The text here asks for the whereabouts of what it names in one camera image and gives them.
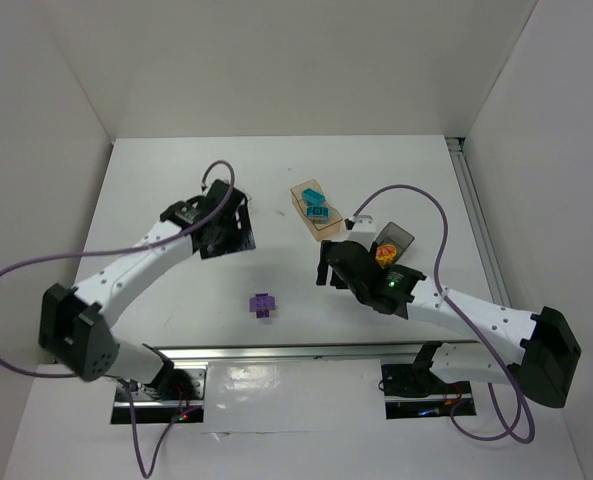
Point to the long teal lego brick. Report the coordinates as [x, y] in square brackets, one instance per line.
[318, 214]

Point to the aluminium rail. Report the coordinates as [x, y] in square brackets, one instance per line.
[285, 352]
[478, 223]

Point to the curved teal lego brick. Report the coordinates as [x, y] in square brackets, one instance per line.
[313, 197]

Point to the grey plastic container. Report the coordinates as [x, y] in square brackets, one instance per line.
[392, 233]

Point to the light purple lego piece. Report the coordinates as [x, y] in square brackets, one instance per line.
[262, 305]

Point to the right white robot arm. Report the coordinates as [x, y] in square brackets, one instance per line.
[538, 351]

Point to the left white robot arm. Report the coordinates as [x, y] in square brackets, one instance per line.
[76, 322]

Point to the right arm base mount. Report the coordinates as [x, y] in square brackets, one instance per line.
[410, 393]

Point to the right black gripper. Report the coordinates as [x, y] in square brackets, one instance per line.
[333, 262]

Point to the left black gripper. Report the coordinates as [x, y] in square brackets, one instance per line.
[237, 229]

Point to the aluminium rail right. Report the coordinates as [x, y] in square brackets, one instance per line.
[478, 223]

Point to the yellow orange printed lego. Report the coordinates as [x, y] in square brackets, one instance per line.
[386, 254]

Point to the aluminium rail front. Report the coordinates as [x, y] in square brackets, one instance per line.
[285, 352]

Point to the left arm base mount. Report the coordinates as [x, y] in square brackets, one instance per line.
[182, 398]

